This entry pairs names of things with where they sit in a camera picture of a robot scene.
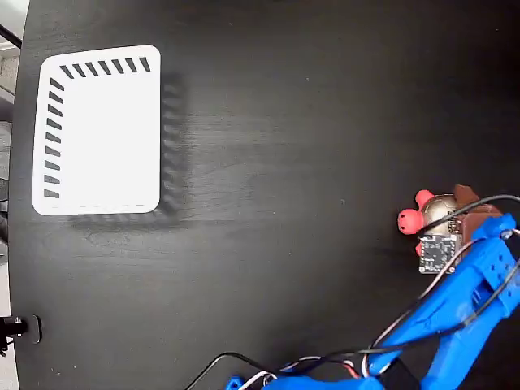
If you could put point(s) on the white slotted tray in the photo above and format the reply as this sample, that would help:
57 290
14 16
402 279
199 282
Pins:
105 134

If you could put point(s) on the black diagonal bar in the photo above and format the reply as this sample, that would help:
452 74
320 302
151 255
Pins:
10 35

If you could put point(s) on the black table clamp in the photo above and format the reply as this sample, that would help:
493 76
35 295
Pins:
16 327

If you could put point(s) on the reddish-brown gripper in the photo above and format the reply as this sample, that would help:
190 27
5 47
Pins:
478 224

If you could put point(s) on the red turtle toy gold shell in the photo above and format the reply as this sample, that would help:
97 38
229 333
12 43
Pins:
408 221

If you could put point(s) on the black camera circuit board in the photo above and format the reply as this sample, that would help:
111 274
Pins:
438 254

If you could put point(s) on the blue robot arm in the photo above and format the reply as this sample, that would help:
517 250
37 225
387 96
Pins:
447 313

